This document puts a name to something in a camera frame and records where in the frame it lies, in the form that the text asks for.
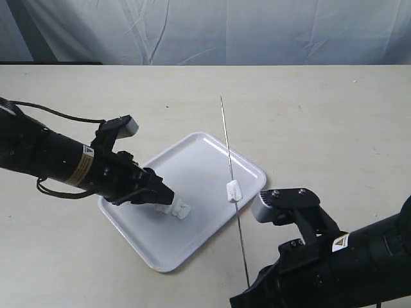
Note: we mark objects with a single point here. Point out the white backdrop cloth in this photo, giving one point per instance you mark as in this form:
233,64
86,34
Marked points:
206,32

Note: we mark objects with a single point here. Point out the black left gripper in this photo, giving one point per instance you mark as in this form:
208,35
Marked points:
119,179

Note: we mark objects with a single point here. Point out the white plastic tray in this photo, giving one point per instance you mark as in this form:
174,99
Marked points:
196,169

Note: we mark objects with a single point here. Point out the thin metal skewer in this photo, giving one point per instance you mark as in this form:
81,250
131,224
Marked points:
229,159

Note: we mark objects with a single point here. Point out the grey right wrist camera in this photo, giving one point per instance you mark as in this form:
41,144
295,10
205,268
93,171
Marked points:
262,208

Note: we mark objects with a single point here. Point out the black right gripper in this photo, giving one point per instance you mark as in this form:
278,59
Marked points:
299,278

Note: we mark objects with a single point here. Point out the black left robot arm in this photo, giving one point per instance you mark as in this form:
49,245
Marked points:
66,168

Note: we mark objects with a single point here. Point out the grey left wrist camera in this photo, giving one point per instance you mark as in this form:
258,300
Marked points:
124,126

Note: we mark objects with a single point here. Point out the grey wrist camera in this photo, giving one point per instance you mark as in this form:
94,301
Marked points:
262,208
124,126

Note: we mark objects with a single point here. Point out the white marshmallow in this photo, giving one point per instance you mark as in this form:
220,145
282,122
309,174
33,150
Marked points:
165,209
234,193
180,210

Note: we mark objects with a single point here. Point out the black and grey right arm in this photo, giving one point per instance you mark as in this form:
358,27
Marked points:
368,266

